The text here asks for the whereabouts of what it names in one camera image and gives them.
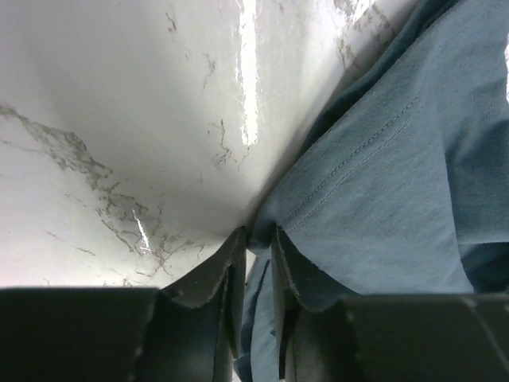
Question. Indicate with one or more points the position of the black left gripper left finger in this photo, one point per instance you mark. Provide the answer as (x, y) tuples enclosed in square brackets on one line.
[(187, 331)]

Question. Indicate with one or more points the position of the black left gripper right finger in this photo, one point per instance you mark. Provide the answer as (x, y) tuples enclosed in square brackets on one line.
[(327, 332)]

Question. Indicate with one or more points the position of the slate blue t shirt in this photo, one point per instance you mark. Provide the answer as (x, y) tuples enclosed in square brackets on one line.
[(402, 185)]

